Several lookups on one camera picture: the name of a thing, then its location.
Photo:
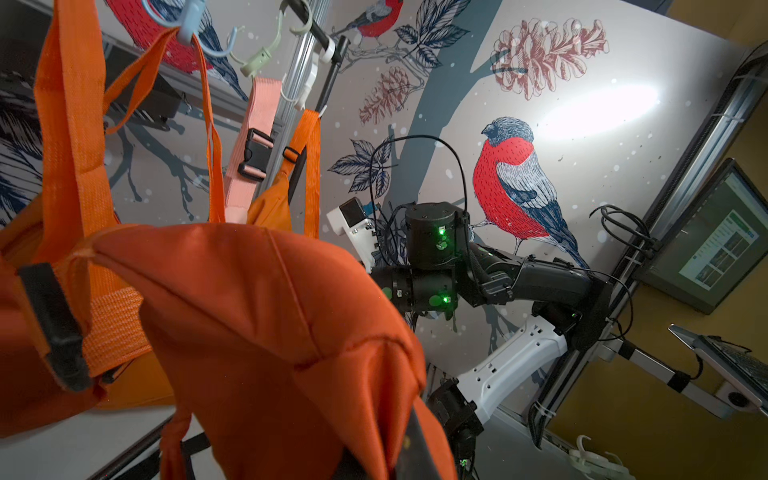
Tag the laptop on stand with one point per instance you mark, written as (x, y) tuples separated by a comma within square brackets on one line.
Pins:
[(744, 386)]

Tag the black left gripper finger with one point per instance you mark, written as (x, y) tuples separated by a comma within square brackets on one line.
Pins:
[(421, 447)]

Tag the black clothes rack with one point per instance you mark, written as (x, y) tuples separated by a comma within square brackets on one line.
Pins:
[(321, 91)]

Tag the pink waist bag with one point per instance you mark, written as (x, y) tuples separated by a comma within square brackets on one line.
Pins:
[(251, 154)]

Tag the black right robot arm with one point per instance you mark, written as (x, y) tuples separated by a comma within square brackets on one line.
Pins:
[(570, 312)]

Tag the orange backpack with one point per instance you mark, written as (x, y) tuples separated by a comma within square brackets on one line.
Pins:
[(204, 120)]

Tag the dark orange waist bag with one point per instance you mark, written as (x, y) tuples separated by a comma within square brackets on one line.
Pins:
[(286, 352)]

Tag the computer monitor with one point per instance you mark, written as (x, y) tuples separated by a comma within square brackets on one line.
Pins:
[(714, 245)]

